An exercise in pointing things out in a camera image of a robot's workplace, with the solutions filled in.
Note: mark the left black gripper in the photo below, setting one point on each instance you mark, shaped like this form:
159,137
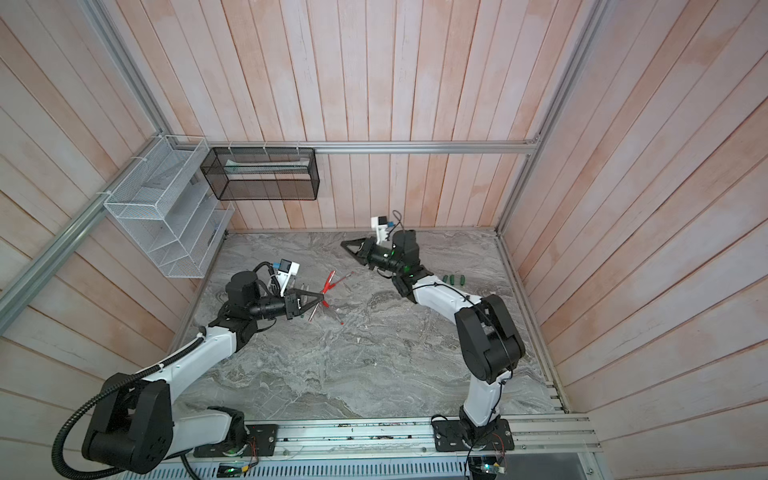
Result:
295,308

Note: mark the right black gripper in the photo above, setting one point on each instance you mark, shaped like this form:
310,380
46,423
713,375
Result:
367,256

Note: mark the red gel pen cluster one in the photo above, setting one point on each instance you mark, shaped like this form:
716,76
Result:
323,291

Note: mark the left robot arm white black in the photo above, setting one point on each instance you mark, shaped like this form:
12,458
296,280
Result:
132,426

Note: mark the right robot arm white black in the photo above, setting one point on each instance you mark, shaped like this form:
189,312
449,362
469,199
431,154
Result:
490,342

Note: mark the red gel pen top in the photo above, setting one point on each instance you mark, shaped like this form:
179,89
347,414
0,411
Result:
341,280

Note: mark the black mesh basket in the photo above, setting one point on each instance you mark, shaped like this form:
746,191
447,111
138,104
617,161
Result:
262,173

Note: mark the green circuit board left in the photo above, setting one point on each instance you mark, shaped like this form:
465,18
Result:
231,470

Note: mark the green circuit board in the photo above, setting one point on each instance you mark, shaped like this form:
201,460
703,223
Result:
484,468
231,470

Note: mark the green circuit board right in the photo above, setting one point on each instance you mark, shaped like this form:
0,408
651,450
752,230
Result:
484,468

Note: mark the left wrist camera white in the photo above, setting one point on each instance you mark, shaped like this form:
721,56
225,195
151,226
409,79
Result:
285,270

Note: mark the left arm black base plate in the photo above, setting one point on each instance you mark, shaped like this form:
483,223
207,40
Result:
252,442

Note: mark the white wire mesh shelf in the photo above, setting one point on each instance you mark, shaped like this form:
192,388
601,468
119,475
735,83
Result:
168,208

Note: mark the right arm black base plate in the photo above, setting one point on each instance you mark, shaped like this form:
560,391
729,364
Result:
461,435

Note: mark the aluminium frame rail back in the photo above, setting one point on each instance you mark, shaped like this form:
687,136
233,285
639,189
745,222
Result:
392,147

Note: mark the aluminium frame rail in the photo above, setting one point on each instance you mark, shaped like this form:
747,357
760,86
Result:
23,289
392,147

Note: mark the aluminium mounting rail front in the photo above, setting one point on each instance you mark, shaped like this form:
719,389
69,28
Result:
357,439

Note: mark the aluminium frame rail left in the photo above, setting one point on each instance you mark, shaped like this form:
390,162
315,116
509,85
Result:
23,289

